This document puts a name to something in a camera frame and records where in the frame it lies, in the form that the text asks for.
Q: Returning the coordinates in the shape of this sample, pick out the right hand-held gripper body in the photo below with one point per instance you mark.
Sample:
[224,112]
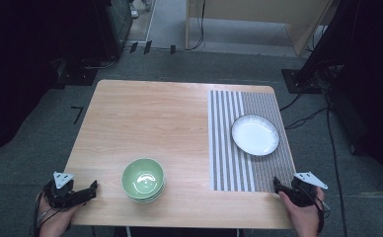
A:
[303,191]

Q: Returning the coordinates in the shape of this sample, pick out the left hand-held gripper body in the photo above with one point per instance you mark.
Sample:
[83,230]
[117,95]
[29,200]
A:
[61,194]

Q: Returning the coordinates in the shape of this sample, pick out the white plate with dark rim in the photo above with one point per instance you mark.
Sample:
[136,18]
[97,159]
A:
[254,135]

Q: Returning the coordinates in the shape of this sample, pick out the person's left hand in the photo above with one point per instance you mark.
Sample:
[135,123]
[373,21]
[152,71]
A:
[56,222]

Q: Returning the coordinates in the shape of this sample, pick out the person's right hand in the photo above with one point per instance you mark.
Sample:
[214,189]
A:
[303,220]

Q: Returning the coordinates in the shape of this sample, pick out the grey striped placemat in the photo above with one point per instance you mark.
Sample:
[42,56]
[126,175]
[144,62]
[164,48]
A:
[265,171]

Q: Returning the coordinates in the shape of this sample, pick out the black corner tape mark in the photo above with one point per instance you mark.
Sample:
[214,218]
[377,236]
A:
[79,113]

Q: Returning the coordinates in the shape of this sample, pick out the black tape strip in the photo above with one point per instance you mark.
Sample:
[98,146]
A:
[172,49]
[147,47]
[134,47]

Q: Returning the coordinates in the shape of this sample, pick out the black slanted stand pole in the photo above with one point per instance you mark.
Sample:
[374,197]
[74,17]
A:
[327,36]

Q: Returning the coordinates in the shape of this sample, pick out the dark cabinet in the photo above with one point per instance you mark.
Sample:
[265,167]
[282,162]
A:
[114,26]

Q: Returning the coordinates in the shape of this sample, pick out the light wooden partition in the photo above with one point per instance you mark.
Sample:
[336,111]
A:
[262,8]

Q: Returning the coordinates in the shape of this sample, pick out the black stand base plate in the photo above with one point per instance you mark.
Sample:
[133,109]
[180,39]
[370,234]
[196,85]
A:
[299,82]

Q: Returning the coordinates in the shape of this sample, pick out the dark floor base plate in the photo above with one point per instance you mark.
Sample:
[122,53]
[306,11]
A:
[77,77]

